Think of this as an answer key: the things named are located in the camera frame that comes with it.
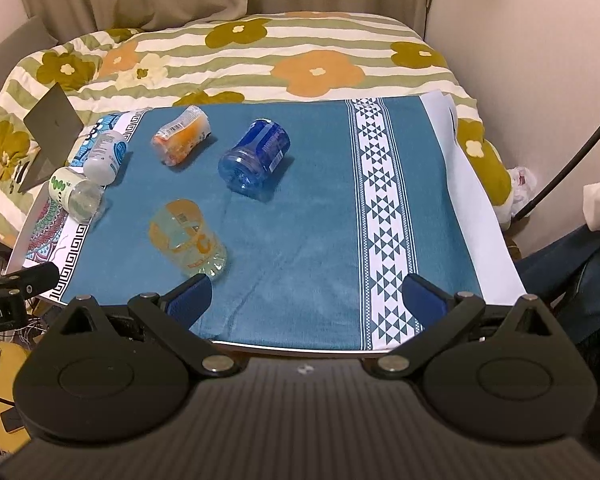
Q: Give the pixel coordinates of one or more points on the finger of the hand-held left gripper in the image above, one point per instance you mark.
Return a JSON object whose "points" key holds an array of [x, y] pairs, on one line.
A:
{"points": [[25, 280]]}

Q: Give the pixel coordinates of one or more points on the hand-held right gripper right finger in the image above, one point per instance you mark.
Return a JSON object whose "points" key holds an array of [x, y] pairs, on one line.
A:
{"points": [[422, 299]]}

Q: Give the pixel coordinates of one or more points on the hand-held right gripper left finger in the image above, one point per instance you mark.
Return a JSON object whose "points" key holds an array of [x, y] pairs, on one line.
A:
{"points": [[192, 297]]}

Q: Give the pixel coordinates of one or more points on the clear cup with yellow-orange label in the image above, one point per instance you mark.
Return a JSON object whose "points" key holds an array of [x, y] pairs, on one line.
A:
{"points": [[185, 237]]}

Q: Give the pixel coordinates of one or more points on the clear cup with green label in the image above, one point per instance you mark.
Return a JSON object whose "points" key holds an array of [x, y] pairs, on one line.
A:
{"points": [[72, 192]]}

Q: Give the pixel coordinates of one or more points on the white cup with blue label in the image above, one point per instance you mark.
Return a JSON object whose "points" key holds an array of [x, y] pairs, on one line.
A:
{"points": [[105, 156]]}

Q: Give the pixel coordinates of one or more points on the blue transparent cup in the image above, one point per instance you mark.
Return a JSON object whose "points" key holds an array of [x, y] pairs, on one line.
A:
{"points": [[252, 157]]}

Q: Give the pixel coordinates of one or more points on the clear cup with orange label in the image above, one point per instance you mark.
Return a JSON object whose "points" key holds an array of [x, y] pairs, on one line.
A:
{"points": [[180, 135]]}

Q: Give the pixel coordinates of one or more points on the mandala printed cloth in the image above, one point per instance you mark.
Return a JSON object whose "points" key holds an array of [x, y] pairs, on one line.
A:
{"points": [[47, 232]]}

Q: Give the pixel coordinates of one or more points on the white sheet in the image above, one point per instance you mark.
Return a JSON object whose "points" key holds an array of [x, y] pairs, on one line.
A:
{"points": [[485, 220]]}

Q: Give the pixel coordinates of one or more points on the blue towel with patterned stripe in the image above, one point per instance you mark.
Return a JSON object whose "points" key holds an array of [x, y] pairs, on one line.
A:
{"points": [[305, 220]]}

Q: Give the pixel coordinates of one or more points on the crumpled plastic bag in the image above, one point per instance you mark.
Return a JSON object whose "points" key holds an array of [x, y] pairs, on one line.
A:
{"points": [[521, 187]]}

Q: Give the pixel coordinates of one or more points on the person's jeans leg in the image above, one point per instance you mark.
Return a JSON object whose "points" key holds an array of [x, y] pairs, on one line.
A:
{"points": [[570, 270]]}

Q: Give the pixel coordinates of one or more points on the dark grey laptop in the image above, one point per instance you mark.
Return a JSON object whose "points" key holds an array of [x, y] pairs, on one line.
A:
{"points": [[50, 125]]}

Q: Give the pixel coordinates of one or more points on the floral striped blanket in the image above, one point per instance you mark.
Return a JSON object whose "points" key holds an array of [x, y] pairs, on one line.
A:
{"points": [[260, 55]]}

